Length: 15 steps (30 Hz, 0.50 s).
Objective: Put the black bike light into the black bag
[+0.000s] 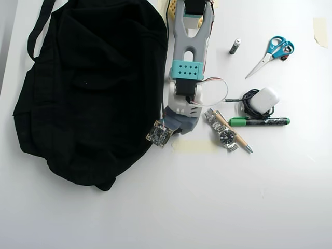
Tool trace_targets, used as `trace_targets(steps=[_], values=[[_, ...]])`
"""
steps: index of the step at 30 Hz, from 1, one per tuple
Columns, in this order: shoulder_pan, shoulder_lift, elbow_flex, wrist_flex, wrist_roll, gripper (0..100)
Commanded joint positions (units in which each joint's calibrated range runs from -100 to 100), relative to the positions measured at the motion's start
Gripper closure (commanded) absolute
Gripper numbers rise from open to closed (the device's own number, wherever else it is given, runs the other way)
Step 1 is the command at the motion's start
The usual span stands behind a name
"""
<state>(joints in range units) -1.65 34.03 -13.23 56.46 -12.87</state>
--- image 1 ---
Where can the blue-grey gripper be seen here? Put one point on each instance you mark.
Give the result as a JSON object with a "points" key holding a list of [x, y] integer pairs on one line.
{"points": [[185, 126]]}

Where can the grey teal white robot arm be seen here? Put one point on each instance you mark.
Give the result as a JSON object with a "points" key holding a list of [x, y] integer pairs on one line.
{"points": [[186, 41]]}

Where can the black fabric bag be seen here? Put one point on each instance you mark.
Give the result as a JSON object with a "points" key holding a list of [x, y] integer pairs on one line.
{"points": [[90, 103]]}

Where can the long beige masking tape strip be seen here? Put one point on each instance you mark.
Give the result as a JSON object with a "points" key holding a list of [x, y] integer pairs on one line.
{"points": [[199, 147]]}

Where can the silver wristwatch black dial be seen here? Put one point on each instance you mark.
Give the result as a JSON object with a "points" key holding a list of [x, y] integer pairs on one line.
{"points": [[227, 137]]}

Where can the wooden ballpoint pen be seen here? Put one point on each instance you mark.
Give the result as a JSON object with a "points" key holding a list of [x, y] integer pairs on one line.
{"points": [[240, 138]]}

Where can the green black marker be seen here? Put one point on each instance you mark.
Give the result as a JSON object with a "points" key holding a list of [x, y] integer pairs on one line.
{"points": [[259, 121]]}

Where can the white charger block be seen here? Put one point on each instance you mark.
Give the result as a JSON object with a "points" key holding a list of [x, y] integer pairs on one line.
{"points": [[265, 99]]}

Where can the black cylindrical battery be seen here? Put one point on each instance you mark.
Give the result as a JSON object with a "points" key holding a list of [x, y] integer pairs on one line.
{"points": [[234, 46]]}

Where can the small red black clip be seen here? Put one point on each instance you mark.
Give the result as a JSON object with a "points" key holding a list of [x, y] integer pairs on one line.
{"points": [[285, 57]]}

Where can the beige masking tape piece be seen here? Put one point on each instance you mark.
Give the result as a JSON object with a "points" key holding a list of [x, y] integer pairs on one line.
{"points": [[320, 31]]}

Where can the bare camera circuit board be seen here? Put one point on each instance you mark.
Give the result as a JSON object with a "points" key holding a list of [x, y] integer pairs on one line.
{"points": [[160, 134]]}

